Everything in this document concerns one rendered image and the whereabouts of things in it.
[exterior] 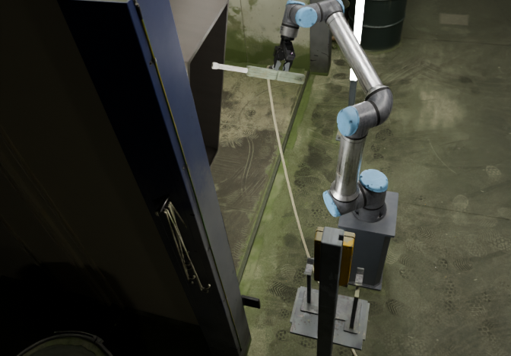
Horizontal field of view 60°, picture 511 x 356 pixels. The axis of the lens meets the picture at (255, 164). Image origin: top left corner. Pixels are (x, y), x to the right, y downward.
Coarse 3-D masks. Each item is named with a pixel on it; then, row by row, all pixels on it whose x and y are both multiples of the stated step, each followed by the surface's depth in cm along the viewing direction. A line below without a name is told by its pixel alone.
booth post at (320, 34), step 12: (312, 0) 390; (324, 24) 404; (312, 36) 416; (324, 36) 412; (312, 48) 425; (324, 48) 422; (312, 60) 436; (324, 60) 432; (312, 72) 446; (324, 72) 442
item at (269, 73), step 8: (216, 64) 212; (248, 72) 218; (256, 72) 218; (264, 72) 220; (272, 72) 221; (280, 72) 222; (288, 72) 224; (280, 80) 224; (288, 80) 225; (296, 80) 224; (304, 80) 227
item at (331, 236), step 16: (336, 240) 125; (320, 256) 131; (336, 256) 128; (320, 272) 137; (336, 272) 135; (320, 288) 145; (336, 288) 142; (320, 304) 153; (336, 304) 158; (320, 320) 163; (320, 336) 173; (320, 352) 186
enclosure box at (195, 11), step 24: (192, 0) 225; (216, 0) 227; (192, 24) 211; (216, 24) 245; (192, 48) 199; (216, 48) 257; (192, 72) 275; (216, 72) 270; (192, 96) 290; (216, 96) 284; (216, 120) 301; (216, 144) 318
